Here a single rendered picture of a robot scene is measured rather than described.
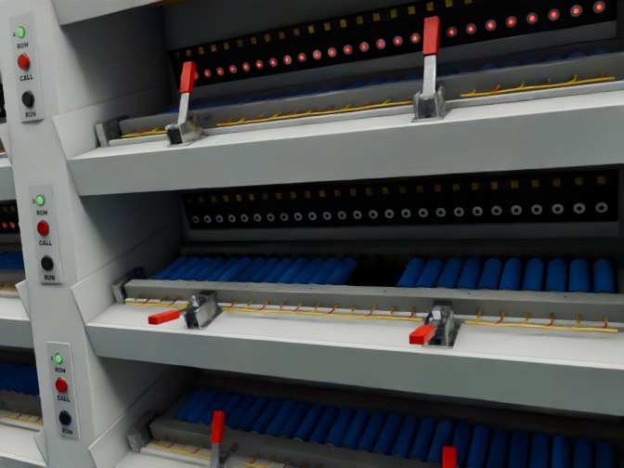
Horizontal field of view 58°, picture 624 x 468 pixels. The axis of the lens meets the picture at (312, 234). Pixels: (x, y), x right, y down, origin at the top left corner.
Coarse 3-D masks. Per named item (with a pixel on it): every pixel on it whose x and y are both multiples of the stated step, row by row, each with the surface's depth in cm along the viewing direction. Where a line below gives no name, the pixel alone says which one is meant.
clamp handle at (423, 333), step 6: (432, 312) 50; (438, 312) 50; (438, 318) 50; (426, 324) 48; (432, 324) 48; (438, 324) 48; (420, 330) 45; (426, 330) 45; (432, 330) 46; (414, 336) 44; (420, 336) 44; (426, 336) 44; (432, 336) 46; (414, 342) 44; (420, 342) 44; (426, 342) 44
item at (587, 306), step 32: (128, 288) 70; (160, 288) 68; (192, 288) 66; (224, 288) 64; (256, 288) 62; (288, 288) 61; (320, 288) 60; (352, 288) 58; (384, 288) 57; (416, 288) 56; (416, 320) 53; (608, 320) 47
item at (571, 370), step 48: (144, 240) 77; (96, 288) 69; (96, 336) 68; (144, 336) 64; (192, 336) 61; (240, 336) 58; (288, 336) 56; (336, 336) 55; (384, 336) 53; (480, 336) 50; (528, 336) 49; (576, 336) 48; (384, 384) 53; (432, 384) 51; (480, 384) 48; (528, 384) 47; (576, 384) 45
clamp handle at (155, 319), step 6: (192, 300) 61; (198, 300) 62; (192, 306) 62; (198, 306) 62; (162, 312) 58; (168, 312) 58; (174, 312) 58; (180, 312) 59; (186, 312) 60; (150, 318) 56; (156, 318) 55; (162, 318) 56; (168, 318) 57; (174, 318) 58; (150, 324) 56; (156, 324) 56
